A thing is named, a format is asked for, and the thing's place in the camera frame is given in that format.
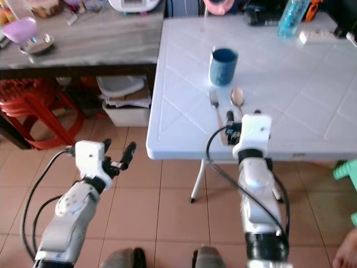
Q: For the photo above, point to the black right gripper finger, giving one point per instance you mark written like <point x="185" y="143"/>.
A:
<point x="230" y="119"/>

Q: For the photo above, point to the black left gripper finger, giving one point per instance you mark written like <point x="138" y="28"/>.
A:
<point x="106" y="149"/>
<point x="130" y="153"/>

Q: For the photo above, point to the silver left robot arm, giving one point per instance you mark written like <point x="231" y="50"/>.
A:
<point x="70" y="218"/>

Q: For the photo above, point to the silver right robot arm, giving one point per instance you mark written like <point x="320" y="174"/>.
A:
<point x="259" y="190"/>

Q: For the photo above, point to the metal fork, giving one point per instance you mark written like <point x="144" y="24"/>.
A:
<point x="216" y="106"/>

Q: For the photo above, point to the metal spoon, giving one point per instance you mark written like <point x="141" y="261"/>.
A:
<point x="237" y="96"/>

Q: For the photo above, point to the white plastic bin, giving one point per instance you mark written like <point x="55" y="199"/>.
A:
<point x="125" y="114"/>

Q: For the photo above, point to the blue mug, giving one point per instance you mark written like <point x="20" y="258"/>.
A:
<point x="223" y="68"/>

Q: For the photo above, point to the white plastic folding table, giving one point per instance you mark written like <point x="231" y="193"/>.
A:
<point x="295" y="84"/>

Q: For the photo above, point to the red plastic stool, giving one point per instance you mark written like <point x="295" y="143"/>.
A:
<point x="28" y="100"/>

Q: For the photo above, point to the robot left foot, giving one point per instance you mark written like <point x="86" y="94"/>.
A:
<point x="122" y="259"/>

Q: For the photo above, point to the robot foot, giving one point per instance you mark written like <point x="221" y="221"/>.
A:
<point x="213" y="258"/>
<point x="122" y="259"/>

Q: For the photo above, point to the grey marble top table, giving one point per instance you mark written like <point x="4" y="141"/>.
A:
<point x="106" y="42"/>

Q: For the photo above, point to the black device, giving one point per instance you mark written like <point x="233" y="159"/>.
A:
<point x="261" y="15"/>

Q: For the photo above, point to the pink round container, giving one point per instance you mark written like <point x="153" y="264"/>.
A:
<point x="220" y="5"/>

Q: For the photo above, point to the blue water bottle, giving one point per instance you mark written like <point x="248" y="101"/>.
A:
<point x="293" y="19"/>

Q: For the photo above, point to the white power strip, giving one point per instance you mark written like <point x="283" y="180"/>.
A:
<point x="317" y="37"/>

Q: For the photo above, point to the green plastic stool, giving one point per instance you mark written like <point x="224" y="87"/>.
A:
<point x="347" y="176"/>

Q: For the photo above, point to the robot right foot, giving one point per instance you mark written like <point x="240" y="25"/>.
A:
<point x="213" y="258"/>

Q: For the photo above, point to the metal bowl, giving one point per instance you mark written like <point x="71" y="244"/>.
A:
<point x="40" y="44"/>

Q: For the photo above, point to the orange object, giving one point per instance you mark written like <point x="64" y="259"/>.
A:
<point x="312" y="8"/>

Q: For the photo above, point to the white rice cooker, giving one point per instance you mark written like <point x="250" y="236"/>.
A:
<point x="134" y="4"/>

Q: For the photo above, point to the purple plastic bowl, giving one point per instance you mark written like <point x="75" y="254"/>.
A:
<point x="19" y="29"/>

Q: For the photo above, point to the yellow fruit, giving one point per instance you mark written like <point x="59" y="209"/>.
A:
<point x="4" y="15"/>

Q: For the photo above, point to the person bare foot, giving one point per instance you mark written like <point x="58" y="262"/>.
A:
<point x="347" y="251"/>

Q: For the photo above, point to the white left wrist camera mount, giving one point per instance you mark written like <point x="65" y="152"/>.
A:
<point x="88" y="159"/>

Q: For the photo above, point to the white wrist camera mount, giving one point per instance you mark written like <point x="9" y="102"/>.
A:
<point x="254" y="133"/>
<point x="88" y="159"/>

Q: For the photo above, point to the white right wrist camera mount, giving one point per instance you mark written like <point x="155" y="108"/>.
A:
<point x="254" y="133"/>

